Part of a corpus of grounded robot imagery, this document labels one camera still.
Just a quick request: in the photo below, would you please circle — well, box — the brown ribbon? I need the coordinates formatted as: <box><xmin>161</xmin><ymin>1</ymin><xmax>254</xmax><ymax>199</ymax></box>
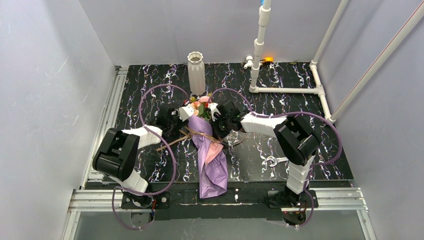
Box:
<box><xmin>169</xmin><ymin>126</ymin><xmax>230</xmax><ymax>153</ymax></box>

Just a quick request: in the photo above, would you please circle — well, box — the purple flower bouquet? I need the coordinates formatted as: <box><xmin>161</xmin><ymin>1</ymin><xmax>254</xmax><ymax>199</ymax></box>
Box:
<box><xmin>188</xmin><ymin>96</ymin><xmax>228</xmax><ymax>199</ymax></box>

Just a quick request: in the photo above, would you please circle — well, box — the white ribbed vase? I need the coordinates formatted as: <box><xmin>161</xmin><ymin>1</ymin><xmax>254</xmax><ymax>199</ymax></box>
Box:
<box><xmin>187</xmin><ymin>51</ymin><xmax>206</xmax><ymax>96</ymax></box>

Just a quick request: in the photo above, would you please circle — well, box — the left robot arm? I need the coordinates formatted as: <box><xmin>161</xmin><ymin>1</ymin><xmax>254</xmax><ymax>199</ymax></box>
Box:
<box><xmin>92</xmin><ymin>104</ymin><xmax>195</xmax><ymax>196</ymax></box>

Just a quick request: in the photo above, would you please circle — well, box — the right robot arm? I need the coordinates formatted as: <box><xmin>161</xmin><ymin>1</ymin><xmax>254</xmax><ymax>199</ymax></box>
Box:
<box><xmin>208</xmin><ymin>101</ymin><xmax>321</xmax><ymax>203</ymax></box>

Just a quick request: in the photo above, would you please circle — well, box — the silver wrench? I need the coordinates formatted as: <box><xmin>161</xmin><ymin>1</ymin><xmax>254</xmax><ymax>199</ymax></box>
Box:
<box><xmin>266</xmin><ymin>156</ymin><xmax>289</xmax><ymax>168</ymax></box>

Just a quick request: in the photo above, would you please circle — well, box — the orange yellow small object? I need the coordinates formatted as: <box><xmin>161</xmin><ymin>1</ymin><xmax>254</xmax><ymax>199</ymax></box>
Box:
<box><xmin>260</xmin><ymin>57</ymin><xmax>274</xmax><ymax>63</ymax></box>

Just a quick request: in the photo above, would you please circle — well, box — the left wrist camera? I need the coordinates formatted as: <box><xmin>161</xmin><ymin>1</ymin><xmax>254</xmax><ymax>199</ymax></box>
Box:
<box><xmin>178</xmin><ymin>104</ymin><xmax>195</xmax><ymax>122</ymax></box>

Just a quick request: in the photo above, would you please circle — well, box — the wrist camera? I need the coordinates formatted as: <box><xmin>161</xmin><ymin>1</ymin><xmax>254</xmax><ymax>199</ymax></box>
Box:
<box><xmin>208</xmin><ymin>102</ymin><xmax>221</xmax><ymax>122</ymax></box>
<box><xmin>178</xmin><ymin>104</ymin><xmax>195</xmax><ymax>122</ymax></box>

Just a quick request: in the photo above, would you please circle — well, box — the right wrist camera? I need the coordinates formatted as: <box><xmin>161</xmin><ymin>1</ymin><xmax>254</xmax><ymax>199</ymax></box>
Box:
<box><xmin>208</xmin><ymin>102</ymin><xmax>221</xmax><ymax>122</ymax></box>

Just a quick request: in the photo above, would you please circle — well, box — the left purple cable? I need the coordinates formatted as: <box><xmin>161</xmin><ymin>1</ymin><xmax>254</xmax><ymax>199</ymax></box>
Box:
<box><xmin>111</xmin><ymin>83</ymin><xmax>190</xmax><ymax>231</ymax></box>

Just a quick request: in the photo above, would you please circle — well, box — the purple cable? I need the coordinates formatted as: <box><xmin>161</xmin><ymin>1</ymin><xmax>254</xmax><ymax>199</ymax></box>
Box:
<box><xmin>208</xmin><ymin>87</ymin><xmax>344</xmax><ymax>229</ymax></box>
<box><xmin>111</xmin><ymin>83</ymin><xmax>190</xmax><ymax>231</ymax></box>

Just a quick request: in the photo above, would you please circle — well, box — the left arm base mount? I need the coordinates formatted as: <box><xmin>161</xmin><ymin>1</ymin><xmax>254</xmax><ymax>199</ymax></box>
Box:
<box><xmin>121</xmin><ymin>191</ymin><xmax>171</xmax><ymax>210</ymax></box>

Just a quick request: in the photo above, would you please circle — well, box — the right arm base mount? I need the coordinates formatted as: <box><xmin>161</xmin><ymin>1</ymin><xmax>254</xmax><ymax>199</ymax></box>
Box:
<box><xmin>264</xmin><ymin>188</ymin><xmax>319</xmax><ymax>227</ymax></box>

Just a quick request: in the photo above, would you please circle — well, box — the aluminium rail frame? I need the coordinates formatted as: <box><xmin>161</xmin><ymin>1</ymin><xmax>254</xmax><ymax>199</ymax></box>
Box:
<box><xmin>63</xmin><ymin>62</ymin><xmax>375</xmax><ymax>240</ymax></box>

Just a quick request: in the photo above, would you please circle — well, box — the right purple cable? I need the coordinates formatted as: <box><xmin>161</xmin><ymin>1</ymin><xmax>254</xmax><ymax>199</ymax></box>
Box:
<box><xmin>208</xmin><ymin>87</ymin><xmax>344</xmax><ymax>229</ymax></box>

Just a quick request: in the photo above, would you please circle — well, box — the white PVC pipe frame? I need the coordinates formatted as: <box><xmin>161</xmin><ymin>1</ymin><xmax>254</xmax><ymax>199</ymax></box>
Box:
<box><xmin>243</xmin><ymin>0</ymin><xmax>424</xmax><ymax>126</ymax></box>

